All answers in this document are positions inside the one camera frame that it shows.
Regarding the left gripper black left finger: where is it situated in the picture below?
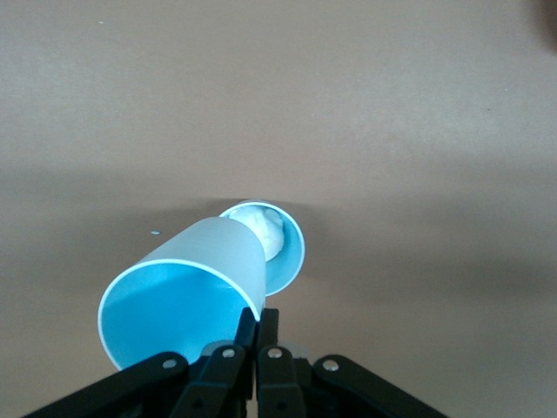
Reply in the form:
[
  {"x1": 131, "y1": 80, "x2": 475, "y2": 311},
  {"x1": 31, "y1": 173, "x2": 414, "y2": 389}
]
[{"x1": 21, "y1": 307, "x2": 258, "y2": 418}]

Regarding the brown table cover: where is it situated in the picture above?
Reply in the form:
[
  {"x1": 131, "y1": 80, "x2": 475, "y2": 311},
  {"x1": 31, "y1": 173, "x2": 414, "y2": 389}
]
[{"x1": 0, "y1": 0, "x2": 557, "y2": 418}]

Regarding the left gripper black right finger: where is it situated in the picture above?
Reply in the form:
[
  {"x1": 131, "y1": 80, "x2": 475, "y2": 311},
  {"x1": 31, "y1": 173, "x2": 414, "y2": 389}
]
[{"x1": 255, "y1": 307, "x2": 450, "y2": 418}]

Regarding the blue plastic cup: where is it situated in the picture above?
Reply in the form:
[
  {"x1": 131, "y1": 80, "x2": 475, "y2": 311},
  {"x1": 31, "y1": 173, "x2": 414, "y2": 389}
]
[
  {"x1": 218, "y1": 199, "x2": 306, "y2": 298},
  {"x1": 97, "y1": 216, "x2": 268, "y2": 372}
]

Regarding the white ball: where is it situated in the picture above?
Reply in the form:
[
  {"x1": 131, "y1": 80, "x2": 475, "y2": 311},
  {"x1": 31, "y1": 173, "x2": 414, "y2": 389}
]
[{"x1": 229, "y1": 207, "x2": 286, "y2": 263}]

